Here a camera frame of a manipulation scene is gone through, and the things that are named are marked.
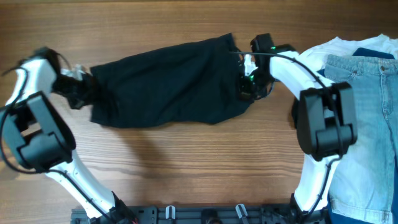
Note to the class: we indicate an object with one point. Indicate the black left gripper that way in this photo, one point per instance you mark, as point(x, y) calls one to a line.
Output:
point(77, 103)

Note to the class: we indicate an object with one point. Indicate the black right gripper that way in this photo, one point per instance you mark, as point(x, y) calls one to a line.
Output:
point(244, 84)

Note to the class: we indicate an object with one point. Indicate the black shorts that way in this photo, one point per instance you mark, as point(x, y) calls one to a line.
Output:
point(196, 81)

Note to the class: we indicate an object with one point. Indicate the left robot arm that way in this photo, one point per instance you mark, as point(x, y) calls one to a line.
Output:
point(41, 141)

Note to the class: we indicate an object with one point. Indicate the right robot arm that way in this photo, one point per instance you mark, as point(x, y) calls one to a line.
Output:
point(324, 118)

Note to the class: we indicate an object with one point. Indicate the white t-shirt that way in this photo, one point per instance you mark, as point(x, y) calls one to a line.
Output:
point(360, 62)

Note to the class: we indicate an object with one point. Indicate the light blue denim shorts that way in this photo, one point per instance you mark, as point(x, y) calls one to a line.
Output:
point(363, 140)

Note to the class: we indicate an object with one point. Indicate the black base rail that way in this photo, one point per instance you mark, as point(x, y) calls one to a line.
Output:
point(217, 214)

